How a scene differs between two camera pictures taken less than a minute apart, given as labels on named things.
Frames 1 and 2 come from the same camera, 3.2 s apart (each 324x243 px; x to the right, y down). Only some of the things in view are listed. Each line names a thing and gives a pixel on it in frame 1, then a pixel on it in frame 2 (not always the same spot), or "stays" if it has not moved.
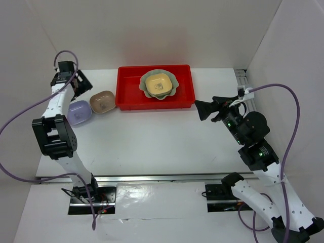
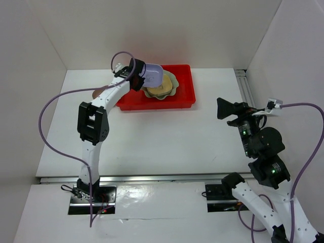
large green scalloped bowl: (159, 83) stays
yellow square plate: (158, 84) stays
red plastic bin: (129, 95) stays
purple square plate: (78, 111) to (153, 75)
